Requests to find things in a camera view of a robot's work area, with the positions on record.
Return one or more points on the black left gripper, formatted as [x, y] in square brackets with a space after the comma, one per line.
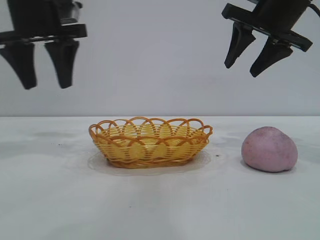
[37, 17]

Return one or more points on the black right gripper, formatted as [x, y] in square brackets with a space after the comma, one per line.
[275, 17]

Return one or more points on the pink round plush ball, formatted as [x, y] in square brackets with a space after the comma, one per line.
[270, 150]

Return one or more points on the yellow woven wicker basket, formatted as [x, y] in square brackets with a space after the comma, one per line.
[150, 152]

